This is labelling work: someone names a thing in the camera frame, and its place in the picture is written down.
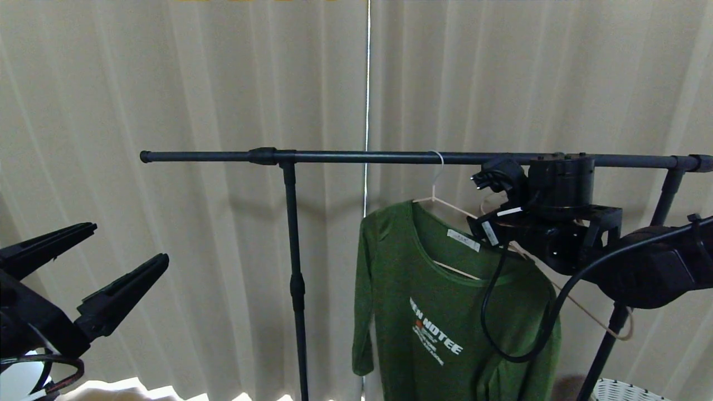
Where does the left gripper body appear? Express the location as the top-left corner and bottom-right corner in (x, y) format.
(0, 267), (91, 360)

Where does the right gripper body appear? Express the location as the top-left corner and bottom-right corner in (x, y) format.
(467, 212), (591, 276)

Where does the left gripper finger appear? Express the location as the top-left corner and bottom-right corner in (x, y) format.
(0, 223), (98, 281)
(74, 253), (169, 341)

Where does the pink clothes hanger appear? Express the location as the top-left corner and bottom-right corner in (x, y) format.
(412, 150), (482, 281)
(479, 192), (634, 341)

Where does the green printed sleeveless shirt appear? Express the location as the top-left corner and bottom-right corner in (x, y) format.
(352, 200), (562, 401)

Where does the white laundry basket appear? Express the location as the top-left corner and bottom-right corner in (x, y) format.
(592, 379), (672, 401)

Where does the black clothes rack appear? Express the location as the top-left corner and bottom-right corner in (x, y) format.
(139, 147), (713, 401)

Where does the beige curtain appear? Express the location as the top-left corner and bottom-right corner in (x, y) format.
(0, 0), (713, 401)

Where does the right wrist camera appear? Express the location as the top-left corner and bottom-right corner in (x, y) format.
(471, 158), (527, 207)

